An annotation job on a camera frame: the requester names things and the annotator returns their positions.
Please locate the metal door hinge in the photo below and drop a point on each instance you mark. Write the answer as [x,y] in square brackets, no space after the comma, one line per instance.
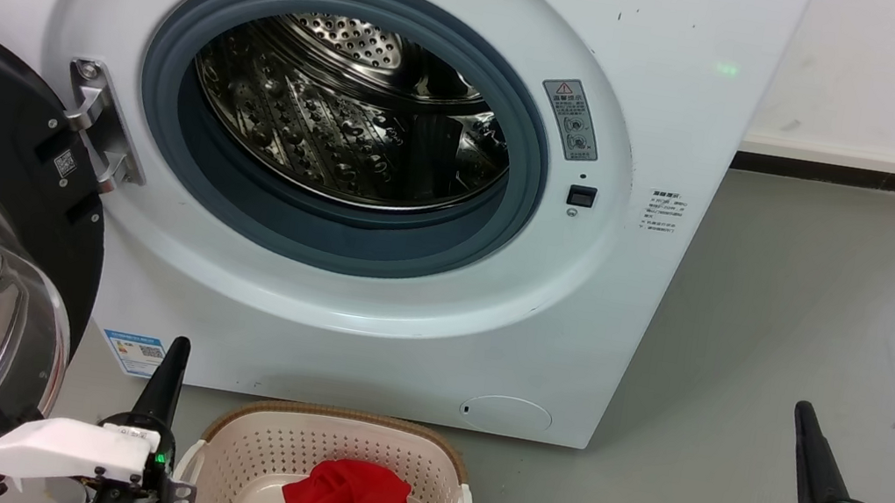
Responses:
[99,118]

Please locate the white and black wall baseboard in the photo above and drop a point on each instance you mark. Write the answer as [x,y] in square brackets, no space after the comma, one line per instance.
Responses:
[869,161]

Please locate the round white filter cover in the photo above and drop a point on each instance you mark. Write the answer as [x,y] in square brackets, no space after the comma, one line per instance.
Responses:
[506,416]

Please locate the grey warning sticker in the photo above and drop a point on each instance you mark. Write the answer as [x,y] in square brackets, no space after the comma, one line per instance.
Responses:
[570,121]

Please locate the white front-load washing machine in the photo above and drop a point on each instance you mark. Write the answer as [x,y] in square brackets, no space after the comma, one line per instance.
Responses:
[624,313]

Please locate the grey rubber door gasket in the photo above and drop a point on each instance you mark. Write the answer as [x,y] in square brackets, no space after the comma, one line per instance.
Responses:
[163,104]

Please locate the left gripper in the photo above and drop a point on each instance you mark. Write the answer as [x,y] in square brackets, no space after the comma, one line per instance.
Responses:
[153,500]

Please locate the cream plastic laundry basket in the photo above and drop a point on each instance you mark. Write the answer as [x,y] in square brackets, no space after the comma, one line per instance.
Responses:
[266,455]

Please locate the blue energy label sticker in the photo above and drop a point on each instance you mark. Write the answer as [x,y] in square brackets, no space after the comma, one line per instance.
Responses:
[131,352]

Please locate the QR code sticker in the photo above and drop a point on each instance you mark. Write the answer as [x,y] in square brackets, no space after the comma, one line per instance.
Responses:
[66,163]

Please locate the small printed text sticker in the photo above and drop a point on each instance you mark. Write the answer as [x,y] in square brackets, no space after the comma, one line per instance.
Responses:
[664,212]

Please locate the black door latch socket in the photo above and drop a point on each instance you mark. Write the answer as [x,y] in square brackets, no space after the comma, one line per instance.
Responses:
[582,196]

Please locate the stainless steel washing machine drum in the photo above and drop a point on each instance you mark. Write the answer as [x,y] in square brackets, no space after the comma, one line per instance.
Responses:
[325,118]

